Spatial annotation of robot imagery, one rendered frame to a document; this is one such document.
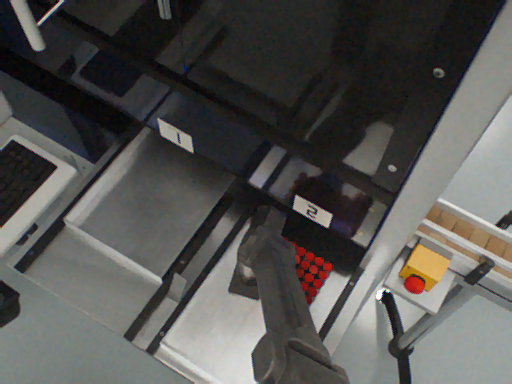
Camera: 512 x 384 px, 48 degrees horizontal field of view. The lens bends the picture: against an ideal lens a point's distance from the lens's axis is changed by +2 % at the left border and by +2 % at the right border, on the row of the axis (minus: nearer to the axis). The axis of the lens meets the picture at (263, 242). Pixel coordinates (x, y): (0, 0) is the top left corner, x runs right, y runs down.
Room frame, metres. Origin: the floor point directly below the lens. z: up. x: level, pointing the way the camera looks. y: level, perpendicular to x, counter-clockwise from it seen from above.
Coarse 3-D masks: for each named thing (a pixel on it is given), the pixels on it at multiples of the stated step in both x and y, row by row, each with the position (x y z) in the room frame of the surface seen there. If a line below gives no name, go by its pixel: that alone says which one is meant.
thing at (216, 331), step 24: (240, 240) 0.52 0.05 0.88; (216, 264) 0.44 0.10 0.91; (216, 288) 0.40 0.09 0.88; (336, 288) 0.43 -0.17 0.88; (192, 312) 0.34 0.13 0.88; (216, 312) 0.35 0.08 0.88; (240, 312) 0.35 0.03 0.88; (312, 312) 0.37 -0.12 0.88; (168, 336) 0.28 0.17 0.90; (192, 336) 0.29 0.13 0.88; (216, 336) 0.29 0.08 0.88; (240, 336) 0.30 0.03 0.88; (192, 360) 0.24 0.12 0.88; (216, 360) 0.24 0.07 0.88; (240, 360) 0.25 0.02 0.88
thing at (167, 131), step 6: (162, 120) 0.70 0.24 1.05; (162, 126) 0.70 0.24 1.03; (168, 126) 0.70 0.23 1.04; (162, 132) 0.70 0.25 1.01; (168, 132) 0.70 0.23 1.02; (174, 132) 0.69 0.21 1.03; (180, 132) 0.68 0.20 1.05; (168, 138) 0.70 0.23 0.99; (174, 138) 0.69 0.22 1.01; (180, 138) 0.68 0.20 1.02; (186, 138) 0.68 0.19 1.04; (180, 144) 0.68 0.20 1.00; (186, 144) 0.68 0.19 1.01; (192, 150) 0.67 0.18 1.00
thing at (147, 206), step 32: (128, 160) 0.70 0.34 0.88; (160, 160) 0.71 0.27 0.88; (192, 160) 0.72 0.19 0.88; (96, 192) 0.60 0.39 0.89; (128, 192) 0.61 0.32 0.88; (160, 192) 0.62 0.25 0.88; (192, 192) 0.63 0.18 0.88; (224, 192) 0.62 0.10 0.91; (96, 224) 0.52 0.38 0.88; (128, 224) 0.53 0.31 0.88; (160, 224) 0.54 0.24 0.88; (192, 224) 0.55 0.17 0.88; (128, 256) 0.45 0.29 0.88; (160, 256) 0.46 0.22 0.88
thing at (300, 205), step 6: (300, 198) 0.55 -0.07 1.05; (294, 204) 0.56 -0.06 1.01; (300, 204) 0.55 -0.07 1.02; (306, 204) 0.55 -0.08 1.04; (312, 204) 0.54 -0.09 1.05; (300, 210) 0.55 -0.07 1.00; (306, 210) 0.55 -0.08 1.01; (312, 210) 0.54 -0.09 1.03; (318, 210) 0.54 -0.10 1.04; (318, 216) 0.53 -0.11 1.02; (324, 216) 0.53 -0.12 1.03; (330, 216) 0.52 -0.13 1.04; (318, 222) 0.53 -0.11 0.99; (324, 222) 0.53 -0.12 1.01
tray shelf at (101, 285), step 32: (128, 128) 0.79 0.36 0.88; (256, 192) 0.65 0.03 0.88; (224, 224) 0.56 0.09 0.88; (288, 224) 0.58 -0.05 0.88; (320, 224) 0.58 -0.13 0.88; (64, 256) 0.44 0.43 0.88; (96, 256) 0.45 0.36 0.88; (320, 256) 0.50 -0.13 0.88; (352, 256) 0.51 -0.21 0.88; (64, 288) 0.37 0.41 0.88; (96, 288) 0.37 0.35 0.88; (128, 288) 0.38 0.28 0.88; (96, 320) 0.30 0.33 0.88; (128, 320) 0.31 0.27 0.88; (160, 352) 0.25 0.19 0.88
